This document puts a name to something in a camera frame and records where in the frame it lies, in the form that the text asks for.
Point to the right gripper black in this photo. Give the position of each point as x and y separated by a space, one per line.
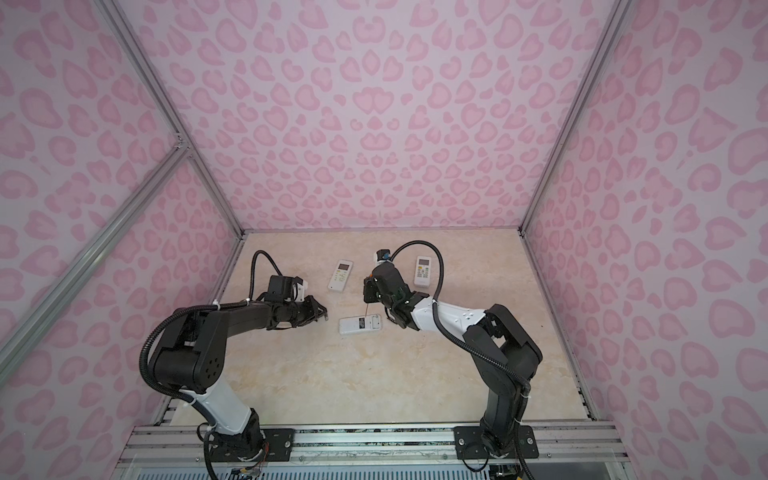
369 286

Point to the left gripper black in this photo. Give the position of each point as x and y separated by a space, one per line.
312 314

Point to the red white remote control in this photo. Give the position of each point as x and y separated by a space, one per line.
360 325

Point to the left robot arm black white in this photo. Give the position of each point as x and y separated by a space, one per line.
184 357

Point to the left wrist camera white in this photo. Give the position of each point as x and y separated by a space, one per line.
294 289

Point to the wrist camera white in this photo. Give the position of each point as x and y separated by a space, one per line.
294 289
383 255

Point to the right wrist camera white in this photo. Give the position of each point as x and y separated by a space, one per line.
383 255

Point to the aluminium left corner post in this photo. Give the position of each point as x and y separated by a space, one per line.
128 40

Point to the aluminium corner post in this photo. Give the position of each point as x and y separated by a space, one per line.
620 14
128 40

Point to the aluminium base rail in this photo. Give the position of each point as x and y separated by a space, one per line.
580 449

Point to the aluminium diagonal frame bar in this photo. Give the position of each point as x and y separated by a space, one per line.
38 321

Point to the aluminium right corner post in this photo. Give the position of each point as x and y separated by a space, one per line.
620 14

